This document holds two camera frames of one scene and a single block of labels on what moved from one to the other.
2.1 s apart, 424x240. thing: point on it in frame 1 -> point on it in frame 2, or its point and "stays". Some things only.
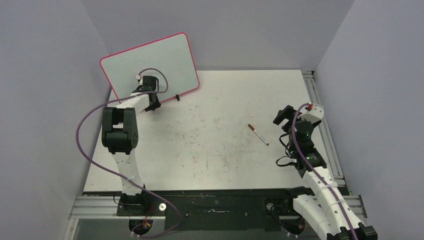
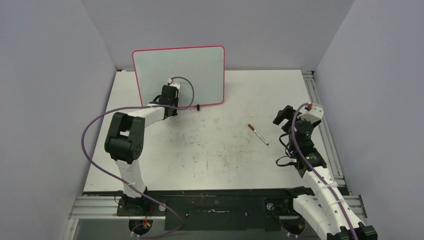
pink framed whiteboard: [170, 60] -> [204, 66]
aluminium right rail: [330, 141] stays
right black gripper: [288, 113] stays
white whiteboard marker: [258, 134] stays
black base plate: [211, 209] stays
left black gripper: [154, 106] -> [176, 101]
